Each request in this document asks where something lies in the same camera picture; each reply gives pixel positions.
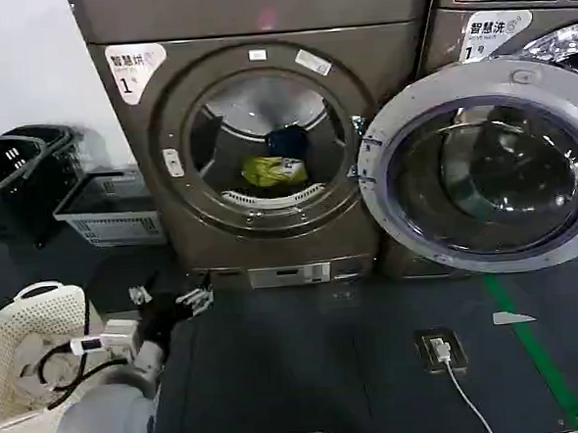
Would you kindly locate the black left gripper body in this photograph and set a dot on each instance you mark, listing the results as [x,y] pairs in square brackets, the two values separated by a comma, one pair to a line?
[159,320]

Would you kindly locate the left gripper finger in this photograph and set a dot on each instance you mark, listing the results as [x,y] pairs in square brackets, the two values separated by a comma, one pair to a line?
[196,301]
[141,295]

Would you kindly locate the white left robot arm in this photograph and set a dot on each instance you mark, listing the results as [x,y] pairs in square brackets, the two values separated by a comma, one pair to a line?
[105,419]

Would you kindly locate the grey slotted plastic crate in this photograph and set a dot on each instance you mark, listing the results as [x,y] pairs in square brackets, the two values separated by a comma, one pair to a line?
[113,222]

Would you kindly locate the pale clothes pile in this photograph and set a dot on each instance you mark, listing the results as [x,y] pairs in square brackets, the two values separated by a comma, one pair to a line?
[30,357]

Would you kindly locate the white perforated laundry basket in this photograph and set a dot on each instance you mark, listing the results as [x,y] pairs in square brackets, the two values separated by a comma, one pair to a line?
[11,331]

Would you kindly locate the yellow-green garment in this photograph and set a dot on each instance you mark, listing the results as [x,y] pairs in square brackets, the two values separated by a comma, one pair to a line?
[271,171]

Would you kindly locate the black plastic laundry basket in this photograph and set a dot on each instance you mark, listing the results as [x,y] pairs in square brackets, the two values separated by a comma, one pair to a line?
[61,137]
[2,175]

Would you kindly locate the navy blue garment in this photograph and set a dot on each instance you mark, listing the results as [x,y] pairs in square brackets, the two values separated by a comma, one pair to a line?
[287,140]

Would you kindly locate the white power plug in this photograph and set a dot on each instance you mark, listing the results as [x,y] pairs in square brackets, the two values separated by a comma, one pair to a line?
[439,349]

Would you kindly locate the metal floor socket box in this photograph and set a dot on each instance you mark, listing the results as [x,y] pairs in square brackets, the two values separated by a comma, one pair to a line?
[456,346]

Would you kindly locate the white floor tape piece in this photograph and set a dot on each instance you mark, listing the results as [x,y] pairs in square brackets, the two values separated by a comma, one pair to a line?
[511,318]

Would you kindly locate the round glass dryer door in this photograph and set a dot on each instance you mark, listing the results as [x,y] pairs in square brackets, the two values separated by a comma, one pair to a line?
[487,175]

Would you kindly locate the green floor tape line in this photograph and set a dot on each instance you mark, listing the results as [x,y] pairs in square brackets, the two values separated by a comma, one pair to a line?
[538,358]

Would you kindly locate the grey front-load washing machine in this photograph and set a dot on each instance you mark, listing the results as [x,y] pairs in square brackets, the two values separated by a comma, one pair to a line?
[447,35]

